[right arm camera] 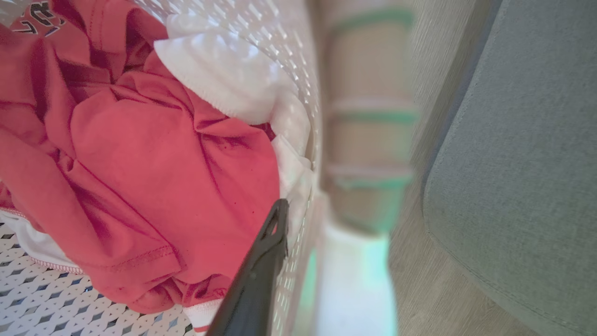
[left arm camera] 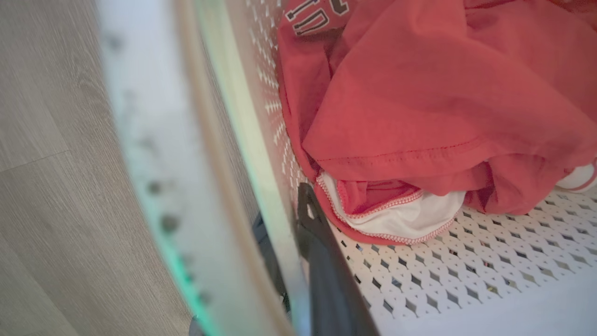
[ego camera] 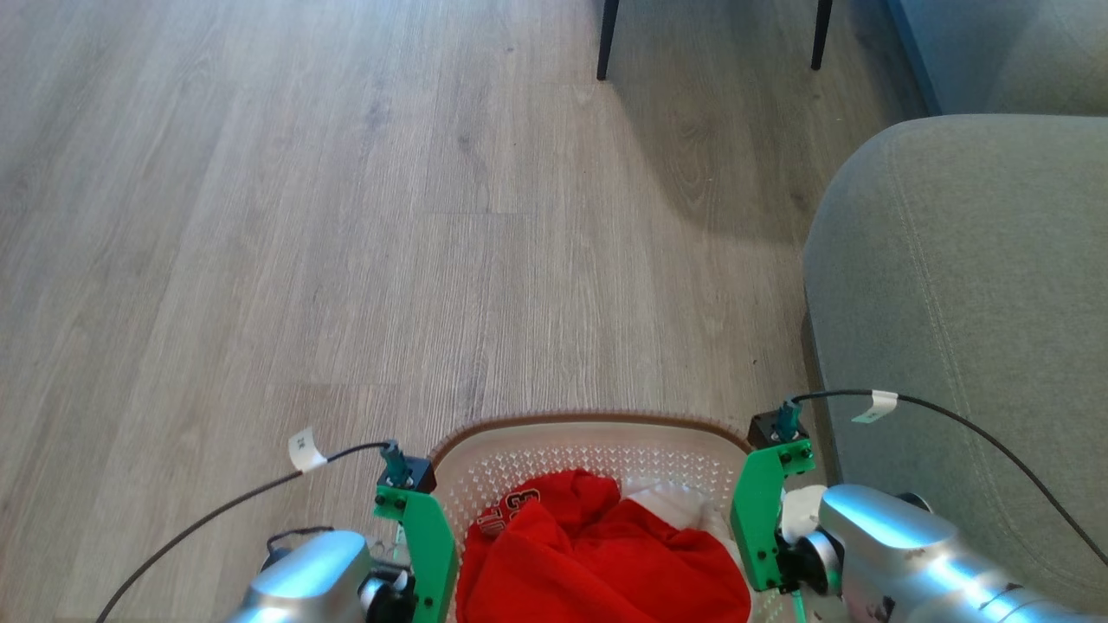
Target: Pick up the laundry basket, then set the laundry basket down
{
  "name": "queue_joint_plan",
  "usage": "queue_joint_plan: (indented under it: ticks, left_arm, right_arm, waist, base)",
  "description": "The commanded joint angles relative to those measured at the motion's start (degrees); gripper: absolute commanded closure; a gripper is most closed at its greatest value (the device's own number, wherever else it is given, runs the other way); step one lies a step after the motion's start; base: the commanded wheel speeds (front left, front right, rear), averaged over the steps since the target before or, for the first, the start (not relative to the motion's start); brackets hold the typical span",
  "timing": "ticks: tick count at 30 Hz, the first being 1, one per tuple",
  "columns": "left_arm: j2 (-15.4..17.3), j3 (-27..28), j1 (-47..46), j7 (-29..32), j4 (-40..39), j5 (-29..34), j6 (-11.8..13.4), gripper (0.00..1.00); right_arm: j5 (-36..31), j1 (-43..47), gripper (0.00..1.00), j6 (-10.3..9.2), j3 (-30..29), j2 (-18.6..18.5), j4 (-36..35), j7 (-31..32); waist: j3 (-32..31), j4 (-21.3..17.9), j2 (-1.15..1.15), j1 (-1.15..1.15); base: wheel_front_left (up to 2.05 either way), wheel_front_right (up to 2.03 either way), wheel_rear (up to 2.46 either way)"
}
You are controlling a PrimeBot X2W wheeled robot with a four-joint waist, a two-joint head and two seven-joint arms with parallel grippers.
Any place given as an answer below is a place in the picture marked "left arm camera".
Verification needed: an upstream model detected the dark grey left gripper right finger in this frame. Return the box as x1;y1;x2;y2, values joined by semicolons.
296;182;379;336

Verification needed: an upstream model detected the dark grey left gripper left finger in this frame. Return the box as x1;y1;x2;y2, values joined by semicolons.
252;212;291;312

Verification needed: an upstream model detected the white perforated plastic laundry basket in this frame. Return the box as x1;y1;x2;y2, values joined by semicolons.
96;0;597;336

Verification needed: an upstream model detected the red printed t-shirt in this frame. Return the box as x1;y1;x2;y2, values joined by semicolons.
276;0;597;246

